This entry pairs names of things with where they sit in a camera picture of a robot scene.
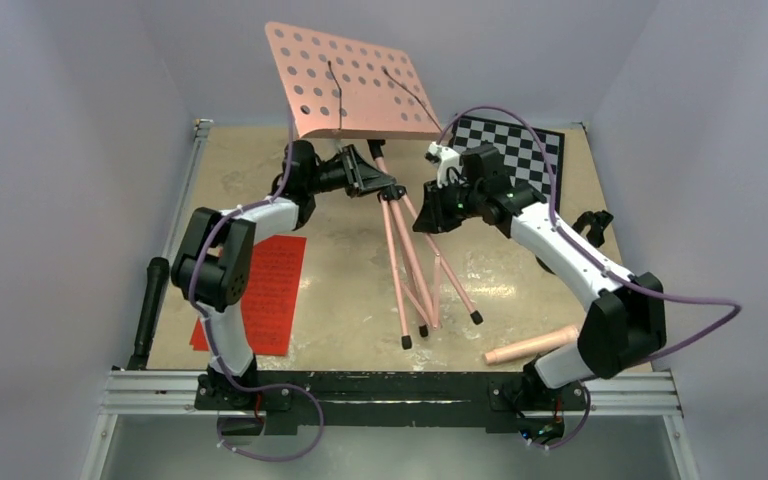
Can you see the aluminium table frame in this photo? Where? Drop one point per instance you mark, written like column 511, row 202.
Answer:
column 514, row 292

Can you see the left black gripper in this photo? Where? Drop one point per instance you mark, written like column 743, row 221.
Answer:
column 359, row 175

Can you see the red sheet music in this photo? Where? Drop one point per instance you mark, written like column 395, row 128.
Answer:
column 269, row 302
column 198, row 341

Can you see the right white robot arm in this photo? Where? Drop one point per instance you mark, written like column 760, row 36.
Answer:
column 625, row 317

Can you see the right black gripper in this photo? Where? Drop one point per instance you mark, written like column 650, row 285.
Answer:
column 432, row 218

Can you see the black microphone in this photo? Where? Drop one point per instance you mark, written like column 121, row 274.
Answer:
column 157, row 271

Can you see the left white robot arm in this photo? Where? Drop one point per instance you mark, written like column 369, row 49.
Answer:
column 213, row 262

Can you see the pink tripod music stand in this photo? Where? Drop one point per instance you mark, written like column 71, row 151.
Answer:
column 340, row 88

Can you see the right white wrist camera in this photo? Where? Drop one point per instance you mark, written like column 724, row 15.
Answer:
column 447, row 162

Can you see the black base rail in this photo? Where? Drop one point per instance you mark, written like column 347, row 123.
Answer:
column 496, row 402

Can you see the black microphone desk stand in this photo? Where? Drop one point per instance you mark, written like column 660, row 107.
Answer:
column 592, row 225

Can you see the black white checkerboard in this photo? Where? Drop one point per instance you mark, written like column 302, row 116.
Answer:
column 522, row 157

